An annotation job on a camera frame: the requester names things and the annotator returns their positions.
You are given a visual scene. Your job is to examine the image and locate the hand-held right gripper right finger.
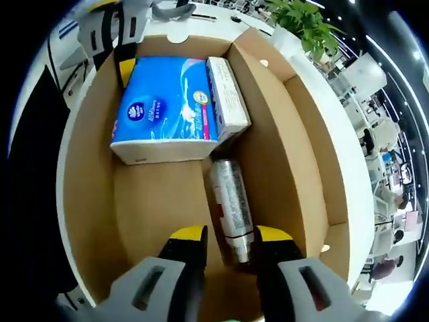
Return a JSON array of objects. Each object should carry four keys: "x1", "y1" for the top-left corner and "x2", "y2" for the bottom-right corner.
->
[{"x1": 255, "y1": 225, "x2": 379, "y2": 322}]

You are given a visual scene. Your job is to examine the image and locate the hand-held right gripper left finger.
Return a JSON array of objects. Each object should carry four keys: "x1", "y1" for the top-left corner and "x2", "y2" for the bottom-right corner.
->
[{"x1": 78, "y1": 225, "x2": 209, "y2": 322}]

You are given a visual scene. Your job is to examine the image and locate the blue soft tissue pack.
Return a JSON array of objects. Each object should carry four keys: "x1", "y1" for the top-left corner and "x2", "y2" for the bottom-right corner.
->
[{"x1": 109, "y1": 56, "x2": 221, "y2": 166}]

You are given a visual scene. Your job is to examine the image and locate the brown cardboard shoe box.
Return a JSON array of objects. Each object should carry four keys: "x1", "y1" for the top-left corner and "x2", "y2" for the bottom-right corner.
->
[{"x1": 61, "y1": 26, "x2": 350, "y2": 315}]

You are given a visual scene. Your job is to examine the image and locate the white cardboard medicine box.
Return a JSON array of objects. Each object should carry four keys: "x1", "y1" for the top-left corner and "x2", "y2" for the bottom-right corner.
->
[{"x1": 204, "y1": 56, "x2": 253, "y2": 142}]

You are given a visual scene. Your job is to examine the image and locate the grey chair backrest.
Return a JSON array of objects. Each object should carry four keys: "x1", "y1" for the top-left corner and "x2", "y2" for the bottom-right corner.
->
[{"x1": 149, "y1": 0, "x2": 198, "y2": 20}]

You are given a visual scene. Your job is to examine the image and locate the small pink monitor screen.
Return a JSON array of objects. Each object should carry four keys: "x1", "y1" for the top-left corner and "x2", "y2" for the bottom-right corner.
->
[{"x1": 404, "y1": 210, "x2": 420, "y2": 229}]

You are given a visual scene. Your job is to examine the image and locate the green potted plant white pot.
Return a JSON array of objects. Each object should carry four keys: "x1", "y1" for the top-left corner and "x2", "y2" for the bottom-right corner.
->
[{"x1": 264, "y1": 0, "x2": 347, "y2": 64}]

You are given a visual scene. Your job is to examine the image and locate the white square pillar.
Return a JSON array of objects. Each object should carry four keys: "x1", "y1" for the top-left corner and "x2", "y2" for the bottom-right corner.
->
[{"x1": 341, "y1": 52, "x2": 387, "y2": 101}]

